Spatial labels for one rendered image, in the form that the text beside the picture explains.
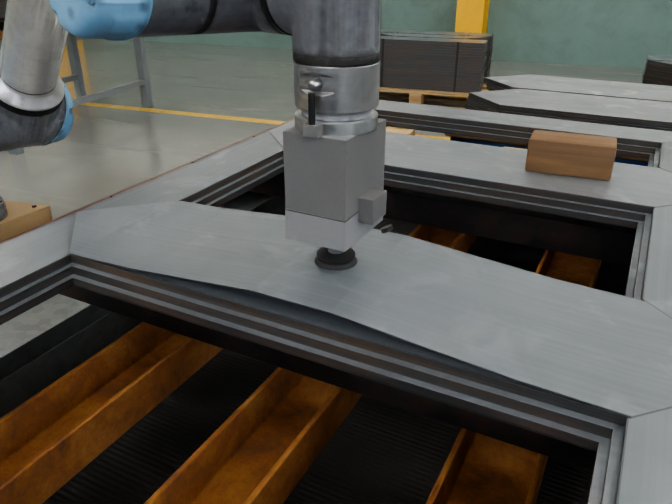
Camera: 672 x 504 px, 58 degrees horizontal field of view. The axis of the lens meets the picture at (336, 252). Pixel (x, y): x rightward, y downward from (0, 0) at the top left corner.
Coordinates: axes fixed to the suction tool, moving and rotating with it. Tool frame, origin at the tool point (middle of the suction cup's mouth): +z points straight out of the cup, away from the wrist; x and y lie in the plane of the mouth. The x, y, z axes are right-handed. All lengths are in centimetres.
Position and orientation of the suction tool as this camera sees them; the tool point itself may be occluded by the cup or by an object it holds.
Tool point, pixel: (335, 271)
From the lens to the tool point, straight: 61.5
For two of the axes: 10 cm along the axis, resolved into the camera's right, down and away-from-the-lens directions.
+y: 4.7, -3.9, 7.9
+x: -8.8, -2.1, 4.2
